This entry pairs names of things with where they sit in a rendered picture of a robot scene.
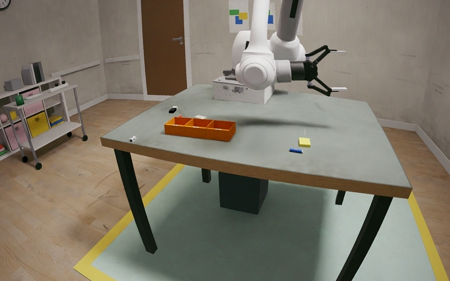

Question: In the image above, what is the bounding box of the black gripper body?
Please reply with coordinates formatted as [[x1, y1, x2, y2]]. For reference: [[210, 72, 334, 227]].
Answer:
[[290, 60, 318, 82]]

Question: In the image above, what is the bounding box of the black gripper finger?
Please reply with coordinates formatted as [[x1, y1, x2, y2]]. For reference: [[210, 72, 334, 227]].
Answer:
[[305, 45, 346, 70], [307, 73, 347, 97]]

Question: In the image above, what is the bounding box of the orange three-compartment tray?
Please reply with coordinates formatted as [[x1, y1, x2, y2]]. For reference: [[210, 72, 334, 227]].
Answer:
[[164, 117, 236, 142]]

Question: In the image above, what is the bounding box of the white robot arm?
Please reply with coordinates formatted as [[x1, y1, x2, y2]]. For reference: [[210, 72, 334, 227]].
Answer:
[[223, 0, 305, 90]]

